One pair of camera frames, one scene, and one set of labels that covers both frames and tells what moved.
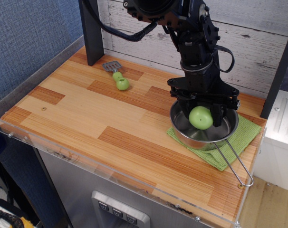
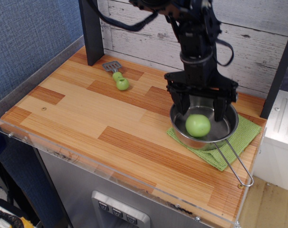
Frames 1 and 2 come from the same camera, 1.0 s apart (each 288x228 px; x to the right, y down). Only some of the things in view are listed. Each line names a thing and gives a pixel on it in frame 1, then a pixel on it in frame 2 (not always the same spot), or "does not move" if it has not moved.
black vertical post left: (91, 25) does not move
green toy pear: (200, 117) to (197, 125)
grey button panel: (110, 212) does not move
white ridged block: (276, 163) does not move
